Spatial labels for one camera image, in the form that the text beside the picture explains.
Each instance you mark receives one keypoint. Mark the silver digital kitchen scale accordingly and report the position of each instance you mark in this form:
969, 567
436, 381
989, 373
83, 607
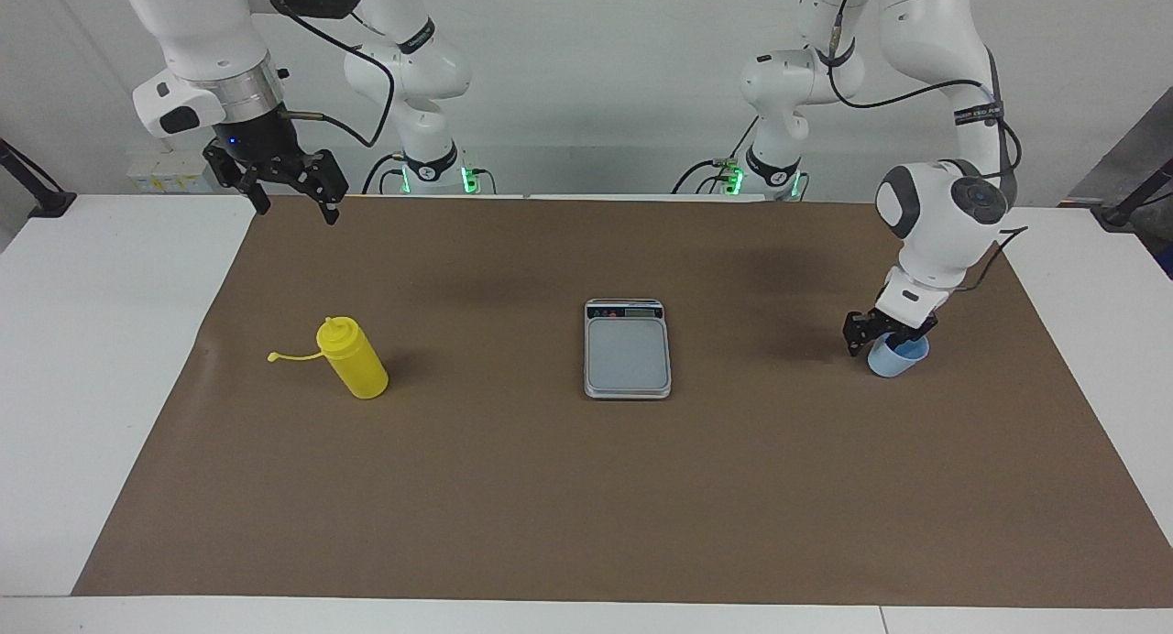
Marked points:
628, 355

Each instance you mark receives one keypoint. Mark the yellow squeeze bottle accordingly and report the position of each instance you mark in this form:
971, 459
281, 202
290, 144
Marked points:
362, 368

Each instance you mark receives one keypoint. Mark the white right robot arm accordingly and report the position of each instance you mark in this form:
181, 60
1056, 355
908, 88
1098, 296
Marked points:
197, 29

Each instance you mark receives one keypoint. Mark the brown paper mat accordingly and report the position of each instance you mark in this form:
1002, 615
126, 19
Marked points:
550, 506

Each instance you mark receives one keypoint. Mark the black clamp stand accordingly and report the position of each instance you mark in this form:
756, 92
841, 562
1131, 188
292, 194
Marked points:
1120, 214
50, 202

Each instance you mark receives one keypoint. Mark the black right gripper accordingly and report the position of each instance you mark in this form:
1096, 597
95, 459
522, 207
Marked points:
262, 137

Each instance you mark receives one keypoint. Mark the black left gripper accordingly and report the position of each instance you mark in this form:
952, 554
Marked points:
903, 324

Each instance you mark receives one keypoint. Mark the white wall socket strip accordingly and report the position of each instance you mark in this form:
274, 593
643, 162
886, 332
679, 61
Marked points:
169, 176

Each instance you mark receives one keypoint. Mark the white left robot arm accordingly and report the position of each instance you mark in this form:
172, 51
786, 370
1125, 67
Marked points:
935, 222

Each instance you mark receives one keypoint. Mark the light blue plastic cup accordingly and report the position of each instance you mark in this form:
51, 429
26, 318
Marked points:
893, 361

